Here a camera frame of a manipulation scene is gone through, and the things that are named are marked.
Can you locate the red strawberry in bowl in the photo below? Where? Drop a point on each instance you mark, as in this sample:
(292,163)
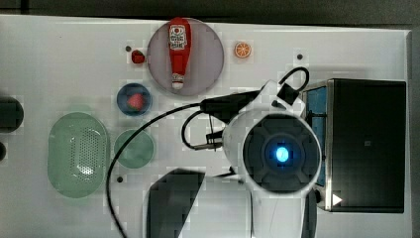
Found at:
(136,101)

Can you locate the grey round plate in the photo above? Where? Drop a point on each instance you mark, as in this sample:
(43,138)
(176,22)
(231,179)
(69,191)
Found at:
(205,63)

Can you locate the small red strawberry toy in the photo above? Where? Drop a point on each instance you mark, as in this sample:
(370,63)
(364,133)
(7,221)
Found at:
(137,57)

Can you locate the blue bowl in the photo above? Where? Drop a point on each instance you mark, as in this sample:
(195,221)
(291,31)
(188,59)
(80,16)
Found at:
(126,91)

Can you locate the black round object at edge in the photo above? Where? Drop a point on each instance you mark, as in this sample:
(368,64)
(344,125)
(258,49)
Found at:
(11,114)

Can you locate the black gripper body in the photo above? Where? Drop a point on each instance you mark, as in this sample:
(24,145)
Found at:
(225,108)

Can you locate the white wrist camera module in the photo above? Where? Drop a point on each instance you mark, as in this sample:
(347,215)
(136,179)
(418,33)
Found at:
(282,97)

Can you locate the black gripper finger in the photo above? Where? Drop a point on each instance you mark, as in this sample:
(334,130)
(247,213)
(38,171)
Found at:
(213,142)

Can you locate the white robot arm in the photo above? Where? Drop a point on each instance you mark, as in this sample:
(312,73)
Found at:
(275,158)

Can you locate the red ketchup bottle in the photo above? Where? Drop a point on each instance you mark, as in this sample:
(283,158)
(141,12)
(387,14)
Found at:
(179,44)

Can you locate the orange slice toy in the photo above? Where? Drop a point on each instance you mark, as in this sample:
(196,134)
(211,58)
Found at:
(242,50)

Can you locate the black toaster oven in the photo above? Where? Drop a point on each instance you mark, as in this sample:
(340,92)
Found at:
(361,127)

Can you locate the green perforated strainer tray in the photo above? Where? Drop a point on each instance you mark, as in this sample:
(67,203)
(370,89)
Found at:
(78,155)

